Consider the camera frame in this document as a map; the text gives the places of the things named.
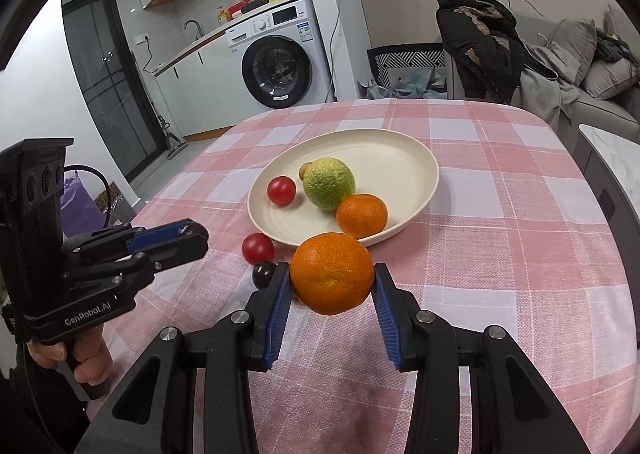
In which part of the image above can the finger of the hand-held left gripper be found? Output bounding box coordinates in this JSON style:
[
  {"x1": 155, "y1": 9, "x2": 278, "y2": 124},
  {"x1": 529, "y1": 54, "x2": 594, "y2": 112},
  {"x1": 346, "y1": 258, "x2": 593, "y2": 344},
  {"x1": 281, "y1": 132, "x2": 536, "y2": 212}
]
[
  {"x1": 62, "y1": 233, "x2": 210, "y2": 286},
  {"x1": 62, "y1": 219, "x2": 203, "y2": 265}
]

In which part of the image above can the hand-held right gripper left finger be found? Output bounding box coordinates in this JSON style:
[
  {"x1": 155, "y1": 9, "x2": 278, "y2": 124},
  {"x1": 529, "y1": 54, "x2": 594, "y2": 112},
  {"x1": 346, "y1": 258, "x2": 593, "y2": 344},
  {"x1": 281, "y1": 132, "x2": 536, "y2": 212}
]
[{"x1": 87, "y1": 261, "x2": 293, "y2": 454}]

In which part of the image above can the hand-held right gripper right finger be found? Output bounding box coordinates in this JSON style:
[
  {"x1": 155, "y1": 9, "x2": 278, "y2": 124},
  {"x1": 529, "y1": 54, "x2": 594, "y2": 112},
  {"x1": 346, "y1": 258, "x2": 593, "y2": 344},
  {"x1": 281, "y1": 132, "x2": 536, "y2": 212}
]
[{"x1": 372, "y1": 263, "x2": 593, "y2": 454}]

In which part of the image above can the dark purple plum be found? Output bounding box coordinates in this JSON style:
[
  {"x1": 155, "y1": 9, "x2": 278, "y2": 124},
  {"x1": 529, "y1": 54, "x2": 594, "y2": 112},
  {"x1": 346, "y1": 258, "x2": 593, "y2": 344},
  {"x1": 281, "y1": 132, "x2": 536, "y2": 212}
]
[{"x1": 252, "y1": 261, "x2": 278, "y2": 290}]

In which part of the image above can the orange mandarin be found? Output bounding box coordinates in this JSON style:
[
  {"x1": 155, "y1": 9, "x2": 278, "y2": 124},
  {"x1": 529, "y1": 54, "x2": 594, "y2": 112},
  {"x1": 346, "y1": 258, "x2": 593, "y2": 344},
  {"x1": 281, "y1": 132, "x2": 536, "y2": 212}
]
[
  {"x1": 290, "y1": 232, "x2": 375, "y2": 316},
  {"x1": 336, "y1": 193, "x2": 389, "y2": 238}
]

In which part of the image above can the red tomato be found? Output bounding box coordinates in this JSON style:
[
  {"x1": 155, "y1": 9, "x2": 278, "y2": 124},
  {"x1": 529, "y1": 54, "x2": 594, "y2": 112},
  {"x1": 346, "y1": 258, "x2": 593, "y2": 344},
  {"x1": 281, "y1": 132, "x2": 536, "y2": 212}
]
[
  {"x1": 241, "y1": 233, "x2": 276, "y2": 265},
  {"x1": 267, "y1": 175, "x2": 297, "y2": 206}
]

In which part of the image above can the large yellow green guava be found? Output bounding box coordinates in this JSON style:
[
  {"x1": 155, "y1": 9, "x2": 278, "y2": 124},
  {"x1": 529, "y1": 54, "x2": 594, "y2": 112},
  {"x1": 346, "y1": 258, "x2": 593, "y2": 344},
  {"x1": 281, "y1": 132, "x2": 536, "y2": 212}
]
[{"x1": 303, "y1": 157, "x2": 356, "y2": 213}]

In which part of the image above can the cream round plate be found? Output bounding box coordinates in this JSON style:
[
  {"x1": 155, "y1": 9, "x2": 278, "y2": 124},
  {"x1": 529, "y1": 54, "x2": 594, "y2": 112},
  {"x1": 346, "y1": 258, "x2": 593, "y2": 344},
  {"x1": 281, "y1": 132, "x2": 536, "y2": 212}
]
[{"x1": 247, "y1": 129, "x2": 440, "y2": 248}]

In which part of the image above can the person's left forearm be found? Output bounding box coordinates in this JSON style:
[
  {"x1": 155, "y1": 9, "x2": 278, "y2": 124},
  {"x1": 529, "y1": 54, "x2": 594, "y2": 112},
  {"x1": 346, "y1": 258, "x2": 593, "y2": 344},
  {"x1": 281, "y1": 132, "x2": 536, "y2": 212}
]
[{"x1": 0, "y1": 364, "x2": 96, "y2": 454}]

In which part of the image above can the person's left hand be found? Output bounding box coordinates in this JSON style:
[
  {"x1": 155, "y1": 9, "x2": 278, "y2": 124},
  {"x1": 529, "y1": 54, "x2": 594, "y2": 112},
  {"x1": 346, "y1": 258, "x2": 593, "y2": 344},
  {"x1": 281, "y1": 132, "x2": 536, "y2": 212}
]
[{"x1": 25, "y1": 321, "x2": 113, "y2": 386}]

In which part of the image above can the purple plastic bag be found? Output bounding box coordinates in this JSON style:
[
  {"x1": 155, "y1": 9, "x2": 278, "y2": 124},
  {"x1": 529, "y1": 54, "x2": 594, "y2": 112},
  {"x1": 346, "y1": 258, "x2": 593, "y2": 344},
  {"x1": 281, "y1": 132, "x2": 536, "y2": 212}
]
[{"x1": 61, "y1": 169, "x2": 106, "y2": 240}]

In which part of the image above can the grey floor cleaner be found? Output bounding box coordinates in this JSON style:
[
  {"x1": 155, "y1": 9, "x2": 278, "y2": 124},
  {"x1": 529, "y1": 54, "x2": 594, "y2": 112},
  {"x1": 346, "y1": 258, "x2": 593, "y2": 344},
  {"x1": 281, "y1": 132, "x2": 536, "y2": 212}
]
[{"x1": 157, "y1": 114, "x2": 191, "y2": 160}]

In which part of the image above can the pink checkered tablecloth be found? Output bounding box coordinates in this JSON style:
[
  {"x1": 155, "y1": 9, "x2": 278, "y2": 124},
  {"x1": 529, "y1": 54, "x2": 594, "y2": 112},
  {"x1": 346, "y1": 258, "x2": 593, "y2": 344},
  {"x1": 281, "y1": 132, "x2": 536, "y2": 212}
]
[{"x1": 85, "y1": 98, "x2": 633, "y2": 454}]

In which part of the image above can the black framed glass door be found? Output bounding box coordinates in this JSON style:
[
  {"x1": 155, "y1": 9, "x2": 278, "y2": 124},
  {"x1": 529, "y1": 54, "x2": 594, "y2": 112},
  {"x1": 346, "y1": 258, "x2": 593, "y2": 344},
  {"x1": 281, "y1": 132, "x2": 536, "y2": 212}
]
[{"x1": 61, "y1": 0, "x2": 168, "y2": 185}]

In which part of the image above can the white kitchen counter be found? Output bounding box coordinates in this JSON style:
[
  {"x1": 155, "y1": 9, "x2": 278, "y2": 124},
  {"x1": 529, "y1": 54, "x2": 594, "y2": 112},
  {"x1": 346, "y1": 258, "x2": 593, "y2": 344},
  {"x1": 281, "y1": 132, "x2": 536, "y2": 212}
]
[{"x1": 154, "y1": 0, "x2": 313, "y2": 78}]

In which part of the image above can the white washing machine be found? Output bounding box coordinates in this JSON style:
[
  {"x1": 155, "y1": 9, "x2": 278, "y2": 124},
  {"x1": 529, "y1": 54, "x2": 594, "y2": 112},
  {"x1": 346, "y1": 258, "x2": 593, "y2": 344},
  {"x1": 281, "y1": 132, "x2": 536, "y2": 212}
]
[{"x1": 225, "y1": 0, "x2": 333, "y2": 110}]

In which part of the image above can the black white patterned basket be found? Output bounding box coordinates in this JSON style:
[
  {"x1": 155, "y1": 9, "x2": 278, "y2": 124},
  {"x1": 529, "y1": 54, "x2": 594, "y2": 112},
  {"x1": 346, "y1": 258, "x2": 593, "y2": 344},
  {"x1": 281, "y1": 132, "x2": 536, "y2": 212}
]
[{"x1": 367, "y1": 43, "x2": 448, "y2": 100}]

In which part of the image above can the grey blanket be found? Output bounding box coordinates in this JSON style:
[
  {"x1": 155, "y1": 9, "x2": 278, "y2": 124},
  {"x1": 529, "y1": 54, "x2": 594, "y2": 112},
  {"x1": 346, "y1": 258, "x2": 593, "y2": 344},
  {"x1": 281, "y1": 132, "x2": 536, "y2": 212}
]
[{"x1": 520, "y1": 42, "x2": 583, "y2": 135}]

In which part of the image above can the white marble coffee table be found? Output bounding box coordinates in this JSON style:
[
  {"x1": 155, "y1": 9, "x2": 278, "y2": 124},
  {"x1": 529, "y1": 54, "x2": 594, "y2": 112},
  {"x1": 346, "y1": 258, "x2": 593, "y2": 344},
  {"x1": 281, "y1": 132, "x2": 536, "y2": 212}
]
[{"x1": 577, "y1": 123, "x2": 640, "y2": 215}]

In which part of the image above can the black jacket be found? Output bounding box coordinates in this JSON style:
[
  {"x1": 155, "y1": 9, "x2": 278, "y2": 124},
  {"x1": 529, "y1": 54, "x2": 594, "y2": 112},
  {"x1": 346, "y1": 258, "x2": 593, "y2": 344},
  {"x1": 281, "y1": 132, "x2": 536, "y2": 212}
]
[{"x1": 436, "y1": 0, "x2": 528, "y2": 105}]

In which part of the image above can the grey sofa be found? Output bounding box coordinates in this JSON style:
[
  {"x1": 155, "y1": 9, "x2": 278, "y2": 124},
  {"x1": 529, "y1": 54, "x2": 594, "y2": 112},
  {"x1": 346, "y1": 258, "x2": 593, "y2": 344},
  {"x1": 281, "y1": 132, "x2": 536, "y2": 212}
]
[{"x1": 445, "y1": 2, "x2": 640, "y2": 155}]

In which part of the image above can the large grey pillow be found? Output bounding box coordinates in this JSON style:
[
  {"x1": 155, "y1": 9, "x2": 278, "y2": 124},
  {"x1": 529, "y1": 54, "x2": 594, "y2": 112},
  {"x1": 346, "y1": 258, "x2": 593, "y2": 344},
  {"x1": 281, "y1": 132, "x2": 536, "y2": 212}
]
[{"x1": 545, "y1": 18, "x2": 598, "y2": 85}]

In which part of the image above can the dark clothes pile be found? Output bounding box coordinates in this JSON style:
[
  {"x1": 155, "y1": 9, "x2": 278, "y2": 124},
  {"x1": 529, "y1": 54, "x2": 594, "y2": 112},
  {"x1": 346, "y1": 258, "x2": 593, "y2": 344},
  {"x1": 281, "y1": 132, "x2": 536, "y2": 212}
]
[{"x1": 595, "y1": 27, "x2": 633, "y2": 62}]

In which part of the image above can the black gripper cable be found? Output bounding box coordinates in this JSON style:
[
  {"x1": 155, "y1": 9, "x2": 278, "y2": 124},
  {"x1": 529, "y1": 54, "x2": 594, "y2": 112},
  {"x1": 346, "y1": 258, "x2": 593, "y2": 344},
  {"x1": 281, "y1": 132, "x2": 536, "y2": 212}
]
[{"x1": 65, "y1": 164, "x2": 112, "y2": 230}]

